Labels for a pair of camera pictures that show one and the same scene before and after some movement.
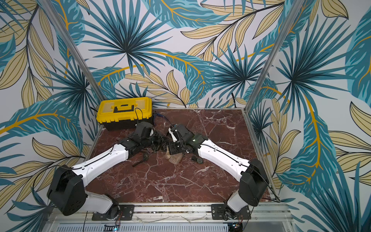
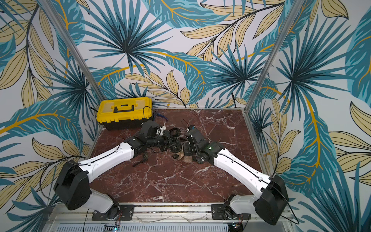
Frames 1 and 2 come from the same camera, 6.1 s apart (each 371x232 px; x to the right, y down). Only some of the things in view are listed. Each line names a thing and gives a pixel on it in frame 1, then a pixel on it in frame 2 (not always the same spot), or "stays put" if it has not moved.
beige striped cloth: [175, 158] -> [188, 159]
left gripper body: [156, 141] stays put
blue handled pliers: [158, 114] stays put
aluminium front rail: [186, 214] stays put
